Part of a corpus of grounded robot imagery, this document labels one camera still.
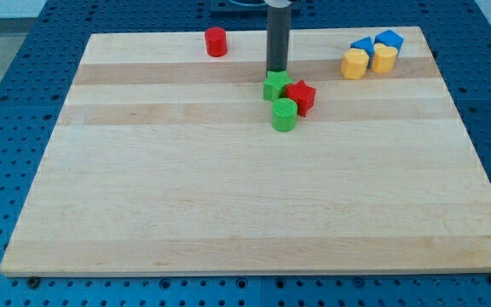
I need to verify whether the green star block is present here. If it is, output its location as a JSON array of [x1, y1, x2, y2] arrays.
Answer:
[[263, 70, 292, 101]]

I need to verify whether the red star block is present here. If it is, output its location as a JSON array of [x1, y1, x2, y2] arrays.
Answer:
[[285, 80, 316, 117]]

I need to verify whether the green cylinder block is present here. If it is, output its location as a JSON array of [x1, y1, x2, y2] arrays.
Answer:
[[271, 98, 297, 132]]

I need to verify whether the light wooden board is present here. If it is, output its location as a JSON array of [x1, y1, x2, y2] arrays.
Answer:
[[0, 26, 491, 277]]

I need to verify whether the red cylinder block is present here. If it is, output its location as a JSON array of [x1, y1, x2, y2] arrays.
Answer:
[[205, 27, 228, 57]]

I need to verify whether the yellow hexagon block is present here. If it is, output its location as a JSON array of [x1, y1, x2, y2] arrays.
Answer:
[[340, 48, 370, 80]]

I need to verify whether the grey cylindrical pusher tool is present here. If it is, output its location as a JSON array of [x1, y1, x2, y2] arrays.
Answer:
[[264, 0, 292, 72]]

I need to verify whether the blue triangle block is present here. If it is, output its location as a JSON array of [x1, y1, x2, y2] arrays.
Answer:
[[350, 37, 374, 67]]

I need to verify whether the yellow heart block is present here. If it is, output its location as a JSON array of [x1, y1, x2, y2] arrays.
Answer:
[[371, 43, 399, 73]]

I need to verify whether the blue cube block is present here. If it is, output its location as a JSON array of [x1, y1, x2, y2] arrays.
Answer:
[[374, 29, 404, 52]]

